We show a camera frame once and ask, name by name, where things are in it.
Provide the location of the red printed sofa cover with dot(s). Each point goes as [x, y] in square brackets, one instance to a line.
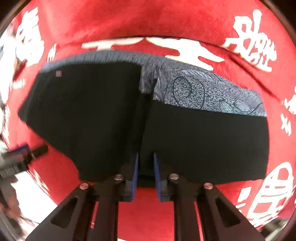
[148, 20]

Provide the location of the black pants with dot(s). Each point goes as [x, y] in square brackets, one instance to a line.
[87, 111]

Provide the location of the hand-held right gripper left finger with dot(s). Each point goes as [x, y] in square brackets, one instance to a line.
[135, 176]

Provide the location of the person's legs in jeans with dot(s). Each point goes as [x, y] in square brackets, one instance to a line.
[9, 199]

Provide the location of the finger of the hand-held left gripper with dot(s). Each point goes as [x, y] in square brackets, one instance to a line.
[39, 151]
[20, 148]

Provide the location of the blue-grey patterned cloth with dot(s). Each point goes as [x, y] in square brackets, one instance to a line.
[196, 92]

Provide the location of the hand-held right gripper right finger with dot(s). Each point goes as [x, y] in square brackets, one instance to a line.
[157, 178]

